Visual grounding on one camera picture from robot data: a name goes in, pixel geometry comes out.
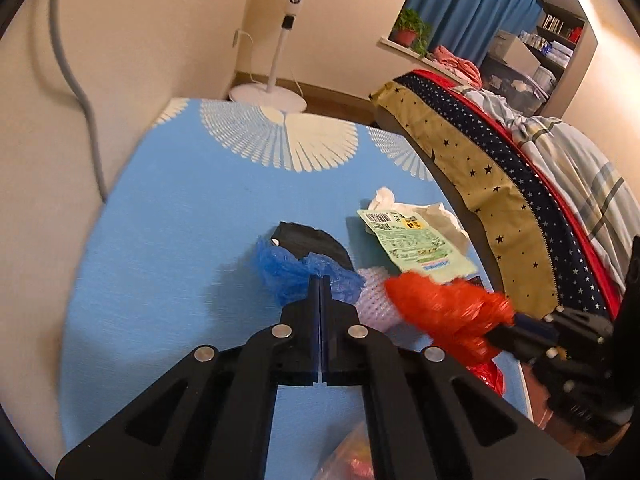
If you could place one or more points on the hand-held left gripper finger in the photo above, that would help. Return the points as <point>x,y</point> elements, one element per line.
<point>315,330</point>
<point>324,330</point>

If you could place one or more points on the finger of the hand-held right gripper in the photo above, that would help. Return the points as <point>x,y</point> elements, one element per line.
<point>535,332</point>

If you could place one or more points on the blue foam net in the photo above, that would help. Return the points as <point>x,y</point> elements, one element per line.
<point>280,270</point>

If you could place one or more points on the black wrapper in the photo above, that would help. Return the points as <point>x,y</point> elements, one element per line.
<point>310,240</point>

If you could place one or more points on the red foam net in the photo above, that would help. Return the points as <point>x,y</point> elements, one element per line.
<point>440,310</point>

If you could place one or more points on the green printed packet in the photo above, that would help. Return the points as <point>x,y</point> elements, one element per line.
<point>415,245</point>

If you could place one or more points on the red plastic bag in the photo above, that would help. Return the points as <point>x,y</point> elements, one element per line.
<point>487,377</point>

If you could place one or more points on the clear bag with red contents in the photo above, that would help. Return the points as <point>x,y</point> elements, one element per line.
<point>345,455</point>

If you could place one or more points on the navy star-print blanket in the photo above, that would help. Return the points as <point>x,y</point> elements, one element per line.
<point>525,180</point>

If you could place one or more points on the bed with star blanket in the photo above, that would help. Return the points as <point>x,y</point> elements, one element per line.
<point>475,170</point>

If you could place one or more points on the striped duvet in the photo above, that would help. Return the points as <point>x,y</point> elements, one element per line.
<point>575,160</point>

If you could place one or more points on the clear storage box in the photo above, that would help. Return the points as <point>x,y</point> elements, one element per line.
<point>525,90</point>

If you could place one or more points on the white cardboard box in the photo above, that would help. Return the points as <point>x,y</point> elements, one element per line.
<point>515,52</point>

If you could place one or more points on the pink folded clothes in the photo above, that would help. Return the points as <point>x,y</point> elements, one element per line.
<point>455,62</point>

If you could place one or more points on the white standing fan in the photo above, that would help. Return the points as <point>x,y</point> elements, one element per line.
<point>285,45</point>

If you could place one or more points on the dark bookshelf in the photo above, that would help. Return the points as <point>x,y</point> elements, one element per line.
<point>555,35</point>

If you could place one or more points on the potted green plant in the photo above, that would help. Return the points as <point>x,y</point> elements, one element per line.
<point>407,35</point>

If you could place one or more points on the blue curtain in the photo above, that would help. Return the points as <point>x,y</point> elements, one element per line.
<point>465,5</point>

